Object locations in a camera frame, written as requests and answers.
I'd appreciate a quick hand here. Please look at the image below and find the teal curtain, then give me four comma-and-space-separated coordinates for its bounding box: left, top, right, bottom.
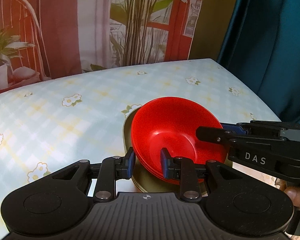
217, 0, 300, 124

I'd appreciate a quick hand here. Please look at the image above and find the printed room scene backdrop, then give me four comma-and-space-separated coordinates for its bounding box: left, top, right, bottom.
0, 0, 236, 93

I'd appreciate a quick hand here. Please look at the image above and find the red round bowl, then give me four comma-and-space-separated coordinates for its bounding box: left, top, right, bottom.
130, 97, 227, 185

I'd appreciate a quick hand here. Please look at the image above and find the right hand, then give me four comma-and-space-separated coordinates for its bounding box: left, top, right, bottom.
275, 179, 300, 210

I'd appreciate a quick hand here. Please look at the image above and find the olive green square plate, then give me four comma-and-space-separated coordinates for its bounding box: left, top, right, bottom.
122, 106, 235, 197

